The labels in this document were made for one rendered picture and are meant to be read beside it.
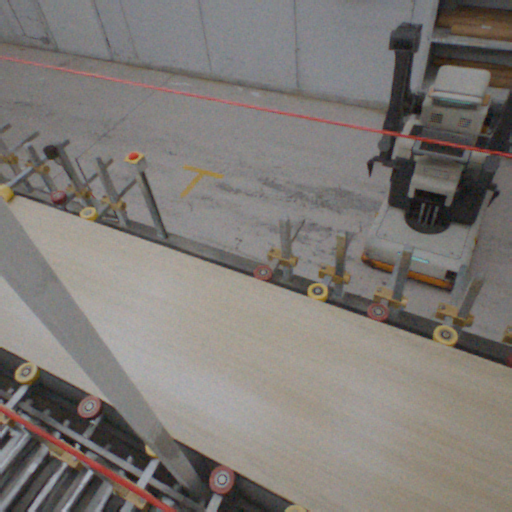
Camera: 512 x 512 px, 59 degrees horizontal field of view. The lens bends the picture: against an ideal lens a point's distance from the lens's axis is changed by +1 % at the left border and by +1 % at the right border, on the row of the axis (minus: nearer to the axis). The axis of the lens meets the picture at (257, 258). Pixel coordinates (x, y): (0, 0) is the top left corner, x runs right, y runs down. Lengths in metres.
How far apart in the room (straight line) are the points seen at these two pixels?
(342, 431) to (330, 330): 0.38
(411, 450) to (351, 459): 0.19
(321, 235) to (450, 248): 0.89
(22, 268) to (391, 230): 2.52
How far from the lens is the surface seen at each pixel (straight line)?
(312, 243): 3.23
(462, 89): 2.21
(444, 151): 2.33
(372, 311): 1.80
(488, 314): 3.05
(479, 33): 3.69
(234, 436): 1.59
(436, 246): 2.92
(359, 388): 1.65
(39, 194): 3.06
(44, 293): 0.74
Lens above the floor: 2.40
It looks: 49 degrees down
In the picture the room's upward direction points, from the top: 8 degrees counter-clockwise
